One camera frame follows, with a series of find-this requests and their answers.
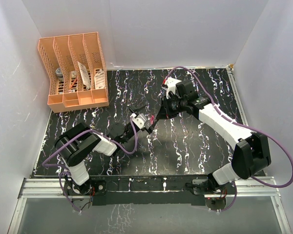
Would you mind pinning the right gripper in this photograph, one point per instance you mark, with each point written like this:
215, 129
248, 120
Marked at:
164, 112

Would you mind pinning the round tin in organizer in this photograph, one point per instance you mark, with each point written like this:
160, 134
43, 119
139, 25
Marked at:
59, 73

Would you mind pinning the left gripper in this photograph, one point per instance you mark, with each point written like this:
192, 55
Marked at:
136, 110

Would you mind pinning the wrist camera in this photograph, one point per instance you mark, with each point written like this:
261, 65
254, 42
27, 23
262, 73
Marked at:
140, 120
170, 84

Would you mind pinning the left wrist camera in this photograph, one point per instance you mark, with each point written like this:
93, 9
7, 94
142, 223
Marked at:
140, 120

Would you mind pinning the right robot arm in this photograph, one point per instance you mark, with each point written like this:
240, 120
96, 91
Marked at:
251, 149

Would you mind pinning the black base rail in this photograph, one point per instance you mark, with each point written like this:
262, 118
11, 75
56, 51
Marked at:
158, 189

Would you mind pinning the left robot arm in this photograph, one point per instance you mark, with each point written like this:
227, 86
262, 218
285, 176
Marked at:
76, 144

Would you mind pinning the orange file organizer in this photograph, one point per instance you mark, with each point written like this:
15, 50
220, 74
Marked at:
65, 52

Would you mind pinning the white labelled packet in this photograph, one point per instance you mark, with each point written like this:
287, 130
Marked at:
99, 79

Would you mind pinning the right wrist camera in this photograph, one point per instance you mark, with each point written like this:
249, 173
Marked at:
170, 84

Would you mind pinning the white paper packet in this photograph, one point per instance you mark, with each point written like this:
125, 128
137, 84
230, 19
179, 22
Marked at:
84, 75

